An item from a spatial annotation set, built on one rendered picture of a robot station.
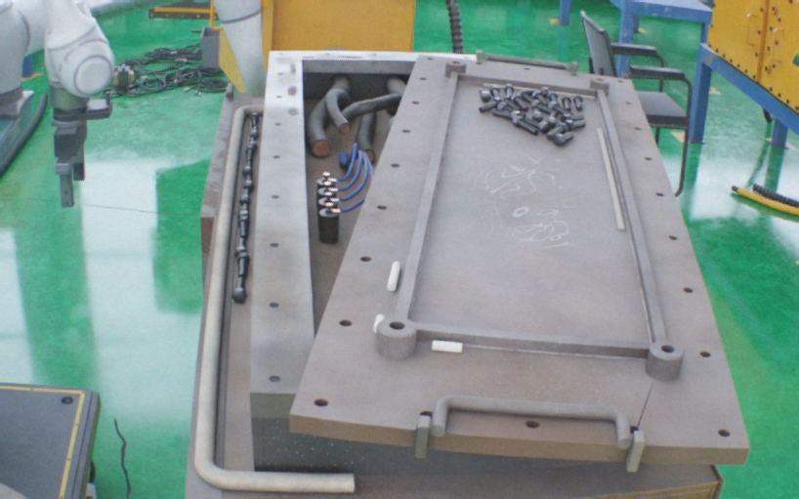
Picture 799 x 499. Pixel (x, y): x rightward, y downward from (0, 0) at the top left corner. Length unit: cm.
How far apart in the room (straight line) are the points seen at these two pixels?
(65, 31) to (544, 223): 87
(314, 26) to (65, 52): 235
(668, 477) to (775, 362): 281
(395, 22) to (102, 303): 160
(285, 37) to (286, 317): 289
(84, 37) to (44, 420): 132
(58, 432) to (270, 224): 146
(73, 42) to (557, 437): 110
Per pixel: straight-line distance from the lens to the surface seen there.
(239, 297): 138
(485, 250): 126
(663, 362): 103
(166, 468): 303
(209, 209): 168
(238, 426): 114
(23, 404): 280
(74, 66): 168
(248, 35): 229
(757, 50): 532
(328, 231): 154
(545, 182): 149
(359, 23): 397
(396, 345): 102
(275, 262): 125
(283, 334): 110
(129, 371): 348
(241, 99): 221
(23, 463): 258
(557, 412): 95
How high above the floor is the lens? 191
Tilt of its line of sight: 25 degrees down
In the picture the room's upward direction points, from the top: 4 degrees clockwise
